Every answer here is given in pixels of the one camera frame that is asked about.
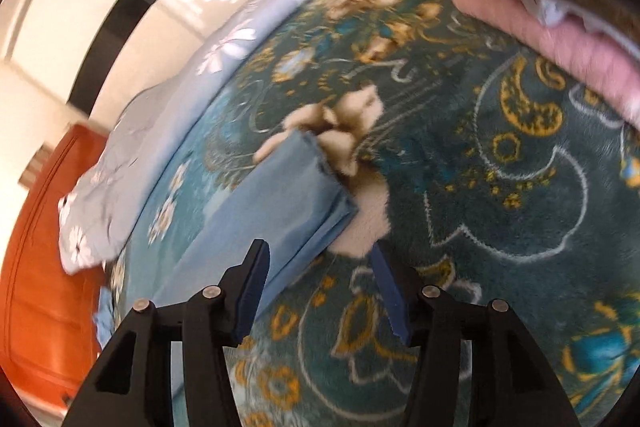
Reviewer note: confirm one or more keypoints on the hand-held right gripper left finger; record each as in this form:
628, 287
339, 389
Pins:
250, 294

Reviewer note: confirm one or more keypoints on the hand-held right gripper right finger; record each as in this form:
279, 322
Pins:
393, 302

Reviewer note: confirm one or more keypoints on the blue cloth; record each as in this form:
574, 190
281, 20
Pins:
280, 207

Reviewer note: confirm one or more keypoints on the teal floral printed blanket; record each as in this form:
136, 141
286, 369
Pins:
500, 207

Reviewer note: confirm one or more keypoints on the light blue floral quilt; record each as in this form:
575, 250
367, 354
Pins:
165, 107

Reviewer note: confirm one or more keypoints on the orange wooden door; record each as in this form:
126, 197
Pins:
40, 282

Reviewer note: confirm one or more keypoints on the white cloth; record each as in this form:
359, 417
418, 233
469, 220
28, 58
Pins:
555, 13

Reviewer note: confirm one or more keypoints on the black frame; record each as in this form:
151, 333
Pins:
107, 47

